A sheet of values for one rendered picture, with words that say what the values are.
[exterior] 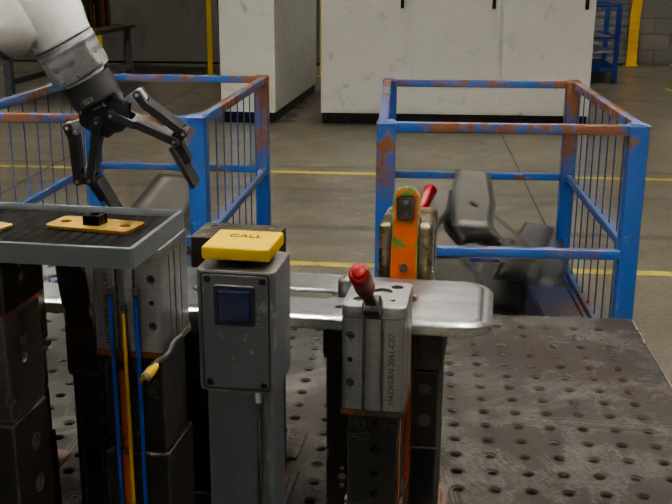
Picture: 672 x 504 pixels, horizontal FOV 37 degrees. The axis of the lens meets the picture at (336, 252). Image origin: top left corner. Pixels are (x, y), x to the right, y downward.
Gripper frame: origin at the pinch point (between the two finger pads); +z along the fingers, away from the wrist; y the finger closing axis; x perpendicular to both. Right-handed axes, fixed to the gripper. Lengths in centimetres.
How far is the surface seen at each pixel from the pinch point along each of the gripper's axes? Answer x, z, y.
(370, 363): -49, 13, 35
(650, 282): 279, 202, 56
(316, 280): -23.5, 12.9, 25.1
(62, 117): 146, 3, -85
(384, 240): -15.2, 14.5, 33.3
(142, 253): -63, -12, 27
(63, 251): -65, -15, 22
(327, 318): -37.6, 11.8, 29.2
